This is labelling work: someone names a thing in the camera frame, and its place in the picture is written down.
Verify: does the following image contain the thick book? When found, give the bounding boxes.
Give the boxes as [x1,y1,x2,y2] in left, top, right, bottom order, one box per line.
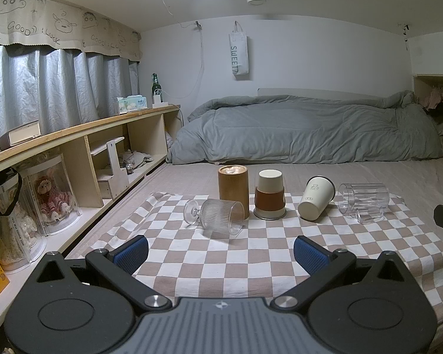
[0,121,41,150]

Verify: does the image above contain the ribbed clear stemmed glass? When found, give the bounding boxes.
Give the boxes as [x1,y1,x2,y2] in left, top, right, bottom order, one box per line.
[183,199,245,237]

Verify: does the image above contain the doll in white dress case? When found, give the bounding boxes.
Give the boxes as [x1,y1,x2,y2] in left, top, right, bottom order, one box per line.
[0,190,46,272]

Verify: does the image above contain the white charger block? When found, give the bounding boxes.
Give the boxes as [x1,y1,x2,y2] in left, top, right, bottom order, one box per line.
[153,94,169,109]

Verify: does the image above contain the small wooden stand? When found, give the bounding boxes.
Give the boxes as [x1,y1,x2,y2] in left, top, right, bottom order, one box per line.
[90,137,129,199]

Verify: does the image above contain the wooden shelf unit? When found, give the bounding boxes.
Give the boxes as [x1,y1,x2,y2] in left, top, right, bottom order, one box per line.
[0,104,182,340]

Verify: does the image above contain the grey curtain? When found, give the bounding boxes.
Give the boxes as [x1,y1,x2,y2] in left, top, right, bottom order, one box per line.
[0,45,140,137]

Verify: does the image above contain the white hanging tote bag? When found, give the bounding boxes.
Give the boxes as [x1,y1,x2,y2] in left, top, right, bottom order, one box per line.
[229,21,250,78]

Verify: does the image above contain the white paper cup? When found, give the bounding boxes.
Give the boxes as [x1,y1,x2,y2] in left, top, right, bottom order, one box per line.
[298,176,336,221]

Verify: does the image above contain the brown white checkered cloth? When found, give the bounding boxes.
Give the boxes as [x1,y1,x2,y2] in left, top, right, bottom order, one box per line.
[94,193,443,322]

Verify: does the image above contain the white hanging cable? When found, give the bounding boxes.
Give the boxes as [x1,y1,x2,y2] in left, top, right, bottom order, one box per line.
[146,0,205,99]

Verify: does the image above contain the green glass bottle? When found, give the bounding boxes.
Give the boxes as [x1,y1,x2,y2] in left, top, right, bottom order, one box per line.
[152,73,162,98]

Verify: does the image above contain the white cup with brown sleeve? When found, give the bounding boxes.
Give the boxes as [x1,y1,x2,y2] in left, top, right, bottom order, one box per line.
[253,169,286,221]

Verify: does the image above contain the doll in pink dress case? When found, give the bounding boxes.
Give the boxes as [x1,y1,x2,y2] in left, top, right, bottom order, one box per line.
[20,154,81,235]

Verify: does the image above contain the grey plush toy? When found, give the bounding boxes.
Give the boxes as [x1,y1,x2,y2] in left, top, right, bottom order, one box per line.
[118,150,153,174]

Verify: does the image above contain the clear ribbed glass mug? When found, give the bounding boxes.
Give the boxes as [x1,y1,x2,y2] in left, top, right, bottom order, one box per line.
[338,183,390,224]

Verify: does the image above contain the grey duvet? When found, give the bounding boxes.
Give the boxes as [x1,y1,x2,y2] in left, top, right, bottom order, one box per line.
[167,90,443,165]

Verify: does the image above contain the tall bamboo cylinder cup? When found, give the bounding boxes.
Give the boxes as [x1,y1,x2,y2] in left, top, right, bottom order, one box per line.
[217,165,250,219]

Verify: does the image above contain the cartoon print valance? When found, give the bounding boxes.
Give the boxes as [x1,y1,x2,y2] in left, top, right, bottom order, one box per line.
[0,0,141,62]

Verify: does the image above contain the black strap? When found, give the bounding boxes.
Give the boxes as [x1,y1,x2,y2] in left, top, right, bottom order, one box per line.
[0,167,24,217]

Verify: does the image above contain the tissue pack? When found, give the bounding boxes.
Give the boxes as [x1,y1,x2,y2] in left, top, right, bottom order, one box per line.
[117,94,148,114]

